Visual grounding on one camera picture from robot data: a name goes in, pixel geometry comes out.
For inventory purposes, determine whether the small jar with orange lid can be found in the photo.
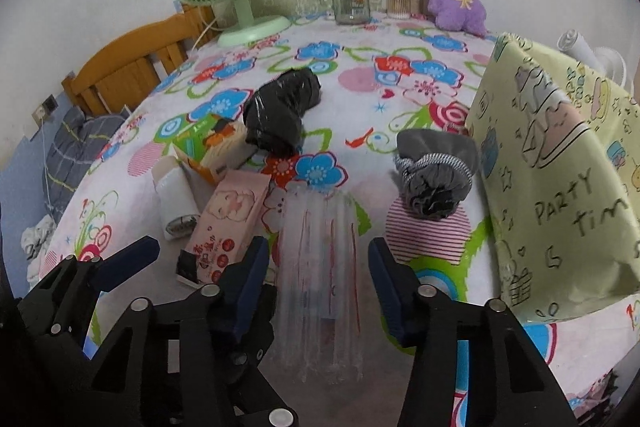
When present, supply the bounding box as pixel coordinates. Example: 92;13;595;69
386;0;412;20

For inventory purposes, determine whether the yellow patterned storage box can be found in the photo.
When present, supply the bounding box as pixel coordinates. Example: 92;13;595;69
466;34;639;322

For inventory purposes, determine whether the grey plaid pillow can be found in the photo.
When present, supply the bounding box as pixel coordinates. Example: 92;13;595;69
42;106;130;223

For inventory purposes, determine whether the clear plastic sleeve pack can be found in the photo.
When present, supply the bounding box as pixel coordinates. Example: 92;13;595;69
274;186;362;384

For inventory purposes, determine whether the crumpled white cloth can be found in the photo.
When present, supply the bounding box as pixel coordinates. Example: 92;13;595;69
21;215;56;288

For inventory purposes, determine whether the white tube bottle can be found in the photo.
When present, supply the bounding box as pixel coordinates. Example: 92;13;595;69
152;155;201;241

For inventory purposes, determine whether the white standing fan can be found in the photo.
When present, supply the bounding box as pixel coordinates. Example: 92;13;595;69
556;29;632;92

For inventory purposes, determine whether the wall power socket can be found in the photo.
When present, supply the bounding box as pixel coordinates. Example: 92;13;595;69
32;94;58;127

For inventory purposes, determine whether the pink wet wipes pack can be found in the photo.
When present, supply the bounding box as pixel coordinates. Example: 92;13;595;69
176;170;270;288

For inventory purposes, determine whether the green orange tissue pack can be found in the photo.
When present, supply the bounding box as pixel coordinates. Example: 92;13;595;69
172;114;257;185

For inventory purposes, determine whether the grey drawstring pouch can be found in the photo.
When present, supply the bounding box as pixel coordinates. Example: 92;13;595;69
394;129;480;221

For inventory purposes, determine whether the black plastic bag bundle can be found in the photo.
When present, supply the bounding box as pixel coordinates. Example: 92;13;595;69
243;67;321;158

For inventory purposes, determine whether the floral tablecloth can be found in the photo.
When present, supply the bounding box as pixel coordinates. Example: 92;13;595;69
39;17;639;426

